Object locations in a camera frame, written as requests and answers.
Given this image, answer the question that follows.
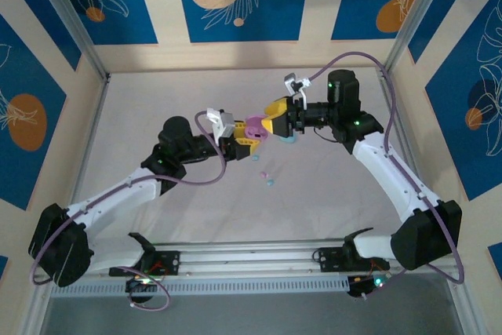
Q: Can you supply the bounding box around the grey slotted cable duct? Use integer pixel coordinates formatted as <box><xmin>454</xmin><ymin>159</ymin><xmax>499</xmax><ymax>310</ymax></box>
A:
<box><xmin>50</xmin><ymin>275</ymin><xmax>351</xmax><ymax>297</ymax></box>

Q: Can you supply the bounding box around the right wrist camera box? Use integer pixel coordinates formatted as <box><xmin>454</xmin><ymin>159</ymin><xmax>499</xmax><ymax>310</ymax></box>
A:
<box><xmin>282</xmin><ymin>73</ymin><xmax>313</xmax><ymax>97</ymax></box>

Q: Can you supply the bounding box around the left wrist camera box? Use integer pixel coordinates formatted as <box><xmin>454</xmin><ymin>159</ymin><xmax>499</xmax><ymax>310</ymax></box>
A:
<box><xmin>206</xmin><ymin>107</ymin><xmax>236</xmax><ymax>140</ymax></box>

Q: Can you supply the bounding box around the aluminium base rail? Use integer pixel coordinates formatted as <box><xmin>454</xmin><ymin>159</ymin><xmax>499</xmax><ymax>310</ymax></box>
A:
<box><xmin>64</xmin><ymin>235</ymin><xmax>464</xmax><ymax>275</ymax></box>

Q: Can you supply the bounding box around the pink earbud charging case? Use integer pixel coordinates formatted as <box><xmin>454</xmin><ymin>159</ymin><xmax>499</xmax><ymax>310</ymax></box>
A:
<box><xmin>243</xmin><ymin>114</ymin><xmax>271</xmax><ymax>143</ymax></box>

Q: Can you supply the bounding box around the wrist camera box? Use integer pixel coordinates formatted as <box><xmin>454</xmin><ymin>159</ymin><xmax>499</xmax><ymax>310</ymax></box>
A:
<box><xmin>282</xmin><ymin>73</ymin><xmax>313</xmax><ymax>97</ymax></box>
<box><xmin>206</xmin><ymin>107</ymin><xmax>236</xmax><ymax>140</ymax></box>

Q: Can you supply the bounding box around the black controller board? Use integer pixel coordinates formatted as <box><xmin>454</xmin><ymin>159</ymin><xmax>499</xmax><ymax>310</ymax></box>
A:
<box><xmin>125</xmin><ymin>275</ymin><xmax>158</xmax><ymax>304</ymax></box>
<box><xmin>347</xmin><ymin>274</ymin><xmax>387</xmax><ymax>299</ymax></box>

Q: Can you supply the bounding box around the aluminium side rail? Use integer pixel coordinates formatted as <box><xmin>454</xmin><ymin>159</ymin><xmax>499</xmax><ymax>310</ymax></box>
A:
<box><xmin>376</xmin><ymin>67</ymin><xmax>478</xmax><ymax>335</ymax></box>
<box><xmin>15</xmin><ymin>75</ymin><xmax>111</xmax><ymax>335</ymax></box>

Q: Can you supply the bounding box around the aluminium frame post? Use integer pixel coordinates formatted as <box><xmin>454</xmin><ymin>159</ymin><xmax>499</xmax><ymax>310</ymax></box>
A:
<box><xmin>382</xmin><ymin>0</ymin><xmax>460</xmax><ymax>75</ymax></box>
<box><xmin>27</xmin><ymin>0</ymin><xmax>111</xmax><ymax>82</ymax></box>

